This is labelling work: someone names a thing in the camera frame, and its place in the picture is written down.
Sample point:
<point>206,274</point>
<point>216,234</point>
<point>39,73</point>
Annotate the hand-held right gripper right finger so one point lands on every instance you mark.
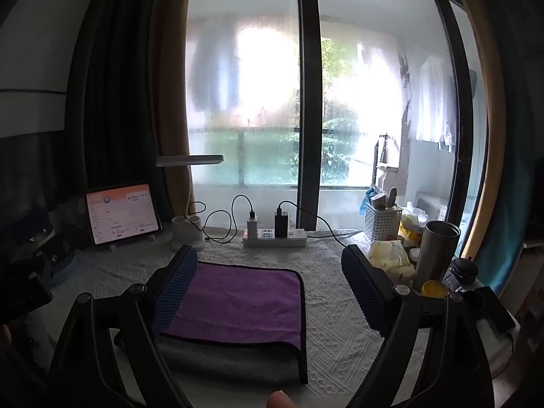
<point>361,293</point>

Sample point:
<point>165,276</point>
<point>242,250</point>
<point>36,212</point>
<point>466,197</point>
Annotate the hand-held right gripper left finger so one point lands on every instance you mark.
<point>176,289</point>

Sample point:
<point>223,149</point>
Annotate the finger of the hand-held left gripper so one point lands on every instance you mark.
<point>53,259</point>

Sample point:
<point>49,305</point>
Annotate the purple towel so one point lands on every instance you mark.
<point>238,301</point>

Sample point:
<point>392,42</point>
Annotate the grey towel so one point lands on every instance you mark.
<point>221,361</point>

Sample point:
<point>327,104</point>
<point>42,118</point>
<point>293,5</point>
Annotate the person's left hand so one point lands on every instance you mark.
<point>3,335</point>

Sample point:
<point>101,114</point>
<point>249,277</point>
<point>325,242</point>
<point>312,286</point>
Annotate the person's right hand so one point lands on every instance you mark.
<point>280,400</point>

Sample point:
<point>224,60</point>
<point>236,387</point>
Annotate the white textured tablecloth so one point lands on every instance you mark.
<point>331,306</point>

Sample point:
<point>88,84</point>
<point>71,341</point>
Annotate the pale yellow plastic bag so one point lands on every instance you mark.
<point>389,257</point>

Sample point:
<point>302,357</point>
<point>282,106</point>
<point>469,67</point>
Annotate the white tablet stand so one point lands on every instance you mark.
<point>111,247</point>

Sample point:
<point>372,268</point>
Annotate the yellow round lid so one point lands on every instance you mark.
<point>434,289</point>

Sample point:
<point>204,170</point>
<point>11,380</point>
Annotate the white perforated basket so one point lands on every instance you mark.
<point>382,223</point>

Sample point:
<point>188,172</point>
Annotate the steel tumbler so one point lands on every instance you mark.
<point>435,255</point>

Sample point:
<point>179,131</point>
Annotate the tablet with lit screen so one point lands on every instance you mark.
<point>123,212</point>

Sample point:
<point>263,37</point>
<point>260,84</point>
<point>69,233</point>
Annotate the white power strip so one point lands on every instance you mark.
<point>294,238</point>

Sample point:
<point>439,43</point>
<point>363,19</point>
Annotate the white and yellow tissue pack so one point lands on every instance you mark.
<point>412,221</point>

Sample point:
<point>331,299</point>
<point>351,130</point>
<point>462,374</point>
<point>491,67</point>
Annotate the brown items in basket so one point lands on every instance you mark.
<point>382,199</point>

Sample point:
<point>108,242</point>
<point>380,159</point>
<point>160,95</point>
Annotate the white charger plug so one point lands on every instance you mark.
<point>252,226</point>

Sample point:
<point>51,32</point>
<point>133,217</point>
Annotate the black round jar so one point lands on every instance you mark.
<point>464,270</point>

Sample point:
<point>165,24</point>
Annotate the black charger plug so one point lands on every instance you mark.
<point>281,221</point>

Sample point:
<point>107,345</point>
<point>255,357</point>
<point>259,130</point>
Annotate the white outdoor appliance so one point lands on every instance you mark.
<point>431,206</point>

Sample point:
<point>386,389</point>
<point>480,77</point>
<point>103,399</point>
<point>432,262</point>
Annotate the white desk lamp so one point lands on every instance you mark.
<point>189,160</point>

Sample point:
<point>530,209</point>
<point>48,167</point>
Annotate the black flat device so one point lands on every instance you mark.
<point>493,310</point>

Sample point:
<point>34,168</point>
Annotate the dark curtain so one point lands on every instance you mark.
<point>114,93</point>

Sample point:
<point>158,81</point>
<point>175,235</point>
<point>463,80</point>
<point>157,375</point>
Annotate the blue curtain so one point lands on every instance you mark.
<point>514,204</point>

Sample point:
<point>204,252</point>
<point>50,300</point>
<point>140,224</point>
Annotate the white hanging shirt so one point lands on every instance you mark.
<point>433,97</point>

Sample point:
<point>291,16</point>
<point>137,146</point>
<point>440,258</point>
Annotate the tan curtain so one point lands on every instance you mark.
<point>170,72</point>
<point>488,114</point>

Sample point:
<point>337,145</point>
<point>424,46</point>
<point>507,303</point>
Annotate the dark window frame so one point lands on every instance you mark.
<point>309,93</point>

